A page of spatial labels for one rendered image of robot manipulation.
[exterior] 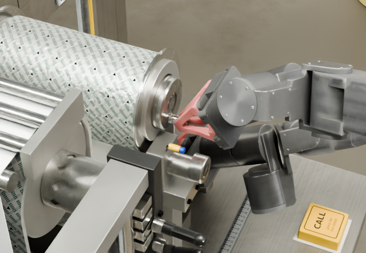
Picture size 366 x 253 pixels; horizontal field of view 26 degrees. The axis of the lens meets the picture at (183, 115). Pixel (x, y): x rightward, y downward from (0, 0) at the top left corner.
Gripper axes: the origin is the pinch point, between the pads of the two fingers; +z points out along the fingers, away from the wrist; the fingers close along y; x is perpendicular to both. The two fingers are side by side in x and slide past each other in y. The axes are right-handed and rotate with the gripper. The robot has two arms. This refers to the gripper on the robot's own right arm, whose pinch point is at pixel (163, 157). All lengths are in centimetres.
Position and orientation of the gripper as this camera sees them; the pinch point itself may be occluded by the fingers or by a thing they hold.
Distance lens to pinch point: 127.0
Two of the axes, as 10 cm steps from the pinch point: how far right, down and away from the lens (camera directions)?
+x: -4.5, -7.8, -4.4
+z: -8.0, 1.3, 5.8
